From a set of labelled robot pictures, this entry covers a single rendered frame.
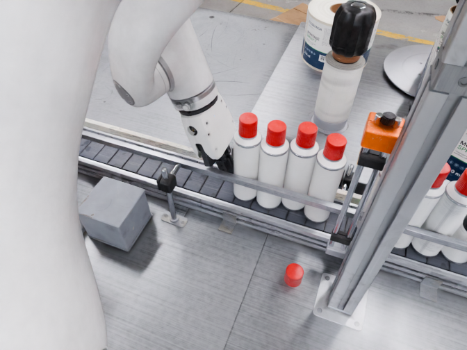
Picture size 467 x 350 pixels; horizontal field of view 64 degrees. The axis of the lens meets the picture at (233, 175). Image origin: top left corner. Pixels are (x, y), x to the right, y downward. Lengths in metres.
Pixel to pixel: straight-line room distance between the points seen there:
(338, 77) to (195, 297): 0.54
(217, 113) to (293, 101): 0.39
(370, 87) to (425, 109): 0.76
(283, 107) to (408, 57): 0.46
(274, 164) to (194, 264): 0.26
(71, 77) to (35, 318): 0.14
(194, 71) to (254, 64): 0.66
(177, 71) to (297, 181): 0.29
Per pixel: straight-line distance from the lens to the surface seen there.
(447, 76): 0.37
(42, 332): 0.26
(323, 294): 0.75
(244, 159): 0.69
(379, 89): 1.14
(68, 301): 0.27
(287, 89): 1.08
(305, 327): 0.73
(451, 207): 0.69
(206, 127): 0.66
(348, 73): 0.85
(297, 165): 0.68
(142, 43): 0.52
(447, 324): 0.81
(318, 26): 1.12
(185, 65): 0.61
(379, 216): 0.50
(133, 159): 0.90
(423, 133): 0.40
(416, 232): 0.72
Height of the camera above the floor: 1.50
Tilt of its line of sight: 49 degrees down
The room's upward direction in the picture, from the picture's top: straight up
